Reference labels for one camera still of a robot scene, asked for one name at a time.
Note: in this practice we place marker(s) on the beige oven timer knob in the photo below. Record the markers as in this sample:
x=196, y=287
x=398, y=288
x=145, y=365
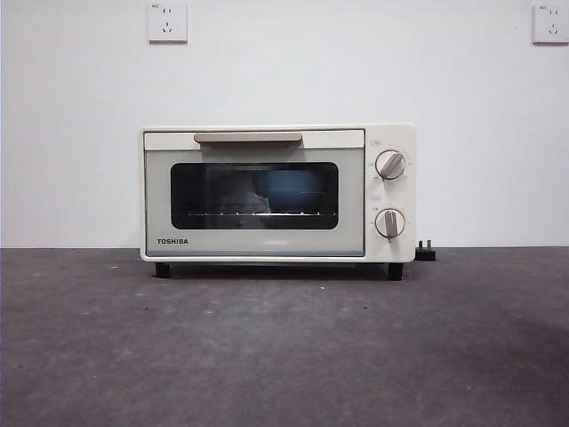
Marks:
x=390, y=223

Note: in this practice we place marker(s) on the beige oven temperature knob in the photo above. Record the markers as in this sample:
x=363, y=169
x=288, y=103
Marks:
x=390, y=165

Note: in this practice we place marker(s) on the blue ceramic bowl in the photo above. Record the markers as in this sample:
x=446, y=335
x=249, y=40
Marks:
x=291, y=191

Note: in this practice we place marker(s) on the white wall socket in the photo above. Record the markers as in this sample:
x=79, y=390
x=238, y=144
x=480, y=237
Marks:
x=551, y=24
x=168, y=22

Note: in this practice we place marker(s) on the glass oven door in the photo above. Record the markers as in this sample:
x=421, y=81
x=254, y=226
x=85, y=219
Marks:
x=160, y=200

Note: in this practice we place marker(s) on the white toaster oven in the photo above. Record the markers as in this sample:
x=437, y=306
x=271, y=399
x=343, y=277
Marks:
x=391, y=133

